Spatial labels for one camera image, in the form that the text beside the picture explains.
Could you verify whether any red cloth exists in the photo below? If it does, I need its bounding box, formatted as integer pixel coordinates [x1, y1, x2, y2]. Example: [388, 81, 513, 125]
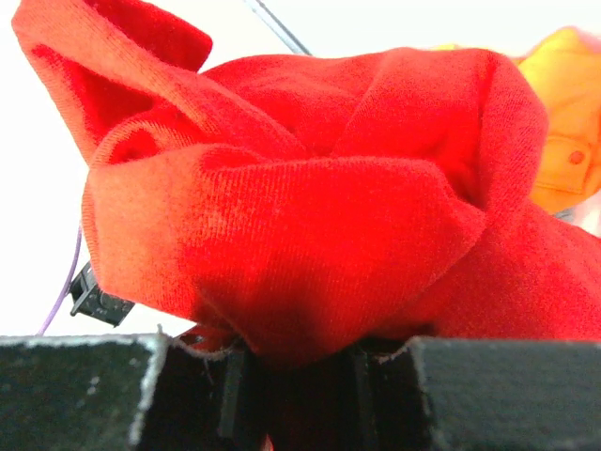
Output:
[12, 1, 600, 365]

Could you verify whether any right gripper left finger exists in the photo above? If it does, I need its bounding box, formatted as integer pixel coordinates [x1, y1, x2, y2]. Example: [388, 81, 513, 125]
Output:
[1, 334, 256, 450]

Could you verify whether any left aluminium frame post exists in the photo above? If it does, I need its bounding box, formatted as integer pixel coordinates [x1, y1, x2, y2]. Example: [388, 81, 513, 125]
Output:
[244, 0, 313, 56]

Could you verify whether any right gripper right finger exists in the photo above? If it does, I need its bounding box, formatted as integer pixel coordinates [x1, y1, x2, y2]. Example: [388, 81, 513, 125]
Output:
[351, 337, 600, 450]

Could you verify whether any orange cloth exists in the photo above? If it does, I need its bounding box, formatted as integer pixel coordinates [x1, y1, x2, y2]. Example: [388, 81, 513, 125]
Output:
[414, 28, 600, 222]

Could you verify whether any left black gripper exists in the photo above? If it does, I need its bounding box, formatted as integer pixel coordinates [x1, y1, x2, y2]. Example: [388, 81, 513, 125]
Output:
[69, 262, 134, 327]

